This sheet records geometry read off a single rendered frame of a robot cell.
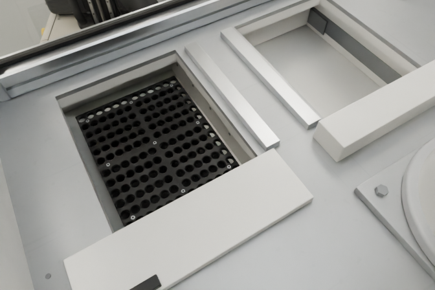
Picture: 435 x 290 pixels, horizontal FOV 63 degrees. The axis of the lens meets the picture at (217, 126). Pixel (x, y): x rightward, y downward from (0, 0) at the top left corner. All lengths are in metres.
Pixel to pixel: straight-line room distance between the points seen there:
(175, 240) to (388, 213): 0.24
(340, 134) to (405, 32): 0.30
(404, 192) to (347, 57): 0.40
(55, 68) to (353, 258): 0.48
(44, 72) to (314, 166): 0.41
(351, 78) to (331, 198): 0.36
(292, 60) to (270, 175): 0.37
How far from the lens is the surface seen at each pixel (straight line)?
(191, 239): 0.40
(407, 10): 0.76
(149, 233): 0.41
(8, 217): 0.46
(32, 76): 0.59
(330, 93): 0.71
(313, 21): 0.83
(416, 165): 0.48
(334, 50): 0.81
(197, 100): 0.64
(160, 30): 0.61
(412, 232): 0.45
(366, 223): 0.45
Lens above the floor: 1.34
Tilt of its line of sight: 54 degrees down
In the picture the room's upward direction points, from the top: 1 degrees counter-clockwise
